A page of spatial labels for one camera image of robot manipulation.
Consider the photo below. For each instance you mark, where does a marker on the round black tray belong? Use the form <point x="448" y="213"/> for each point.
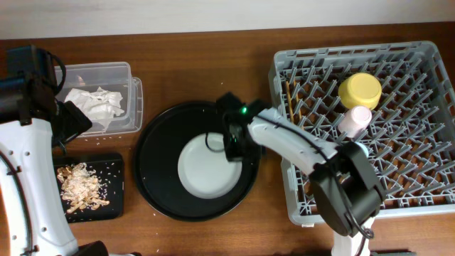
<point x="156" y="164"/>

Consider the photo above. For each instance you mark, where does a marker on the clear plastic waste bin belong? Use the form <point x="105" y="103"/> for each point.
<point x="114" y="77"/>

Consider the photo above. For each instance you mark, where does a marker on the white paper napkin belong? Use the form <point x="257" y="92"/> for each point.
<point x="100" y="106"/>

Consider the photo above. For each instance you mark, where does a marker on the pink plastic cup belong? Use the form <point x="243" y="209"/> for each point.
<point x="355" y="121"/>

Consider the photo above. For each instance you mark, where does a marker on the light blue plastic cup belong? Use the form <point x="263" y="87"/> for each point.
<point x="361" y="149"/>

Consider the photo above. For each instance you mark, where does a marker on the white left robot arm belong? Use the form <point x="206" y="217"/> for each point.
<point x="33" y="121"/>

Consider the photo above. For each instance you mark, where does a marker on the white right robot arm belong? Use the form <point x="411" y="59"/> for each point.
<point x="346" y="189"/>

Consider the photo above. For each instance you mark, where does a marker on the grey plate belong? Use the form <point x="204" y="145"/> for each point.
<point x="203" y="168"/>

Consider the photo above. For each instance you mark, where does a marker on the yellow plastic bowl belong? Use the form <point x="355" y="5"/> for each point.
<point x="360" y="89"/>

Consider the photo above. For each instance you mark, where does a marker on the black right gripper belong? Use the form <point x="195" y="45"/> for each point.
<point x="232" y="157"/>

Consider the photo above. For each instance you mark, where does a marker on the food scraps and rice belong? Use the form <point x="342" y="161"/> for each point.
<point x="81" y="188"/>

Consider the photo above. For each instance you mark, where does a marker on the grey dishwasher rack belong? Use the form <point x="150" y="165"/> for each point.
<point x="411" y="136"/>

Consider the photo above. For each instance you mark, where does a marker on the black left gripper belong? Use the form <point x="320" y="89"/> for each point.
<point x="77" y="122"/>

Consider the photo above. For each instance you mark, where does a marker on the black rectangular tray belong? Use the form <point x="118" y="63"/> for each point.
<point x="110" y="168"/>

